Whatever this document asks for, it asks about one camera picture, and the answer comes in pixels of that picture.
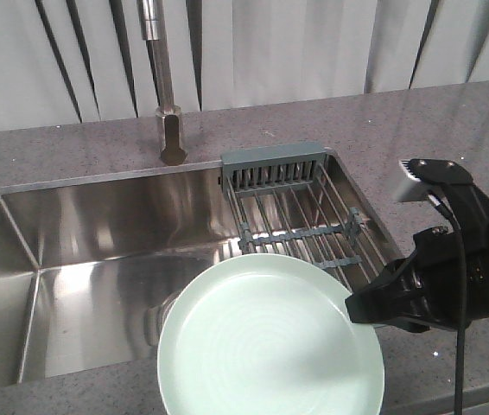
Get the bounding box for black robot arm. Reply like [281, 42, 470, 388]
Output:
[345, 193, 489, 333]

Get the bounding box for black camera cable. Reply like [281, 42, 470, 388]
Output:
[425, 194, 470, 415]

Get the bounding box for light green round plate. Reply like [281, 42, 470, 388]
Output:
[157, 253, 384, 414]

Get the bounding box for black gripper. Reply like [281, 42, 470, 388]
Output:
[345, 189, 489, 331]

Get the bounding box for grey-blue wire dish rack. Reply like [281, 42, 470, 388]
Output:
[219, 142, 400, 292]

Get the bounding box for stainless steel sink basin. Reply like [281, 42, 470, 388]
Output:
[0, 162, 243, 387]

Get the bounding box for chrome kitchen faucet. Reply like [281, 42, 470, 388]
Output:
[137, 0, 187, 166]

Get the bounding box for white pleated curtain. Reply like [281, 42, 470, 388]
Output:
[0, 1, 489, 131]

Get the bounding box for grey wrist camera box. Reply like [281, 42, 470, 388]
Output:
[391, 158, 474, 206]

